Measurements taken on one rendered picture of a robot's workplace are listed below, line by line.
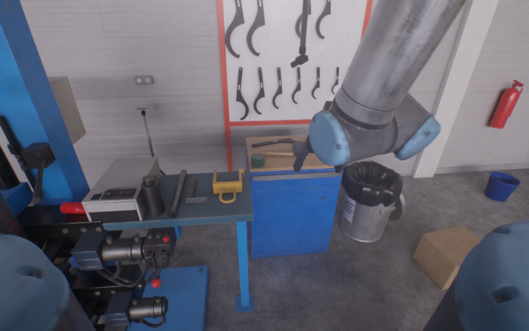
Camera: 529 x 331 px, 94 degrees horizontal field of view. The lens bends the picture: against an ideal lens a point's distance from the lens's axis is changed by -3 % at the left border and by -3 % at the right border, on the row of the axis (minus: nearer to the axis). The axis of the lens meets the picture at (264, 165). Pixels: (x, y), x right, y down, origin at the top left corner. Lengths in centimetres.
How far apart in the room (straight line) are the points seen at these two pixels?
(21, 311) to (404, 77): 41
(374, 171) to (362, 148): 231
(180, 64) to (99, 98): 93
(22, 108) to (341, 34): 258
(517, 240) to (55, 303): 38
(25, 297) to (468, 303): 33
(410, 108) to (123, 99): 285
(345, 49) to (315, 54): 33
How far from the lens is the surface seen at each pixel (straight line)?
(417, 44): 34
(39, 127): 154
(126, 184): 141
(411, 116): 50
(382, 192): 239
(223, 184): 139
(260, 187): 196
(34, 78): 154
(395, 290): 253
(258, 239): 231
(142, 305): 172
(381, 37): 35
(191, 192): 142
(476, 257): 28
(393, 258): 276
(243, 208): 131
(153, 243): 129
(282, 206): 210
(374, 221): 260
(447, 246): 265
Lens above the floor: 189
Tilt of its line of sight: 30 degrees down
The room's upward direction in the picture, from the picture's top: 1 degrees clockwise
